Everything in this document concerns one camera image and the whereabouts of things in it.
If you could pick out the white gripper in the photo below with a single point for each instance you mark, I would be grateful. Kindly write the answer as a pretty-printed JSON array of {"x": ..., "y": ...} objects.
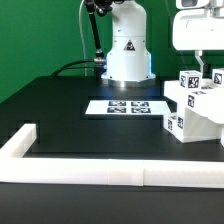
[{"x": 197, "y": 30}]

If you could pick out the white tagged cube nut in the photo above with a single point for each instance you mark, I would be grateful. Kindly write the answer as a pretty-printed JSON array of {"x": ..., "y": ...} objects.
[
  {"x": 190, "y": 79},
  {"x": 218, "y": 76}
]

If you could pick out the white chair back frame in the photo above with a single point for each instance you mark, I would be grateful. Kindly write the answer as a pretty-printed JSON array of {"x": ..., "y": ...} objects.
[{"x": 208, "y": 101}]

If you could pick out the white chair seat part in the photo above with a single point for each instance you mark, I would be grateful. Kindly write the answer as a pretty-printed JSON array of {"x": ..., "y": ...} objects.
[{"x": 192, "y": 127}]

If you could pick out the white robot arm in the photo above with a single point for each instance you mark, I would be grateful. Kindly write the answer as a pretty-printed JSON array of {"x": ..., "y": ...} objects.
[{"x": 128, "y": 63}]

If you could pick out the white fiducial marker sheet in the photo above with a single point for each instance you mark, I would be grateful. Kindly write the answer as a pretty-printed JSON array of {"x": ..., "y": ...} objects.
[{"x": 125, "y": 107}]

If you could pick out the white U-shaped obstacle fence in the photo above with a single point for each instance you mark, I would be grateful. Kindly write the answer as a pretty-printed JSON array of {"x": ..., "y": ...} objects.
[{"x": 15, "y": 167}]

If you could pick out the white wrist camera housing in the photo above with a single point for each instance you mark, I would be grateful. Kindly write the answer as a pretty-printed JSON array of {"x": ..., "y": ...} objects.
[{"x": 191, "y": 4}]

